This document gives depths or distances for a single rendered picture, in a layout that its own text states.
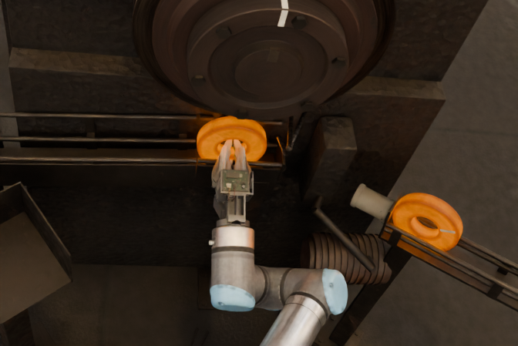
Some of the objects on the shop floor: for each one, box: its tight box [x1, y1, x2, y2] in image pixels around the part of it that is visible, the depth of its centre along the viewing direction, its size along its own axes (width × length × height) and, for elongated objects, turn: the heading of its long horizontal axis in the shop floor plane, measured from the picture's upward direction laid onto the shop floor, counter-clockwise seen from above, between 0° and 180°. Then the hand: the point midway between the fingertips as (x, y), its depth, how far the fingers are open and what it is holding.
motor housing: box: [278, 232, 392, 316], centre depth 191 cm, size 13×22×54 cm, turn 86°
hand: (232, 142), depth 155 cm, fingers closed
